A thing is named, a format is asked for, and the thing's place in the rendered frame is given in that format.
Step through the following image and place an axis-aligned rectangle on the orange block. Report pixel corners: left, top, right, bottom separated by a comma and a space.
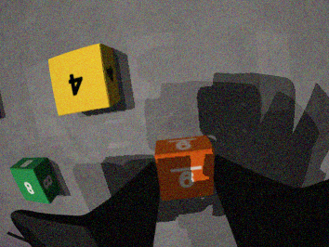
154, 136, 216, 201

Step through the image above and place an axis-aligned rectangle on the green block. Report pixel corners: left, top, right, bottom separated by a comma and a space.
10, 157, 60, 204

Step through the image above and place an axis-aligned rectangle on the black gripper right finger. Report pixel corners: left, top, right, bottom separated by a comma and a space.
214, 154, 329, 247

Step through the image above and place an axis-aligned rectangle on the yellow block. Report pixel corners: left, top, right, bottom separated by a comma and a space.
48, 43, 120, 116

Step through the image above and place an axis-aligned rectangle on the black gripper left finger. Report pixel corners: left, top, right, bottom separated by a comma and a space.
11, 162, 160, 247

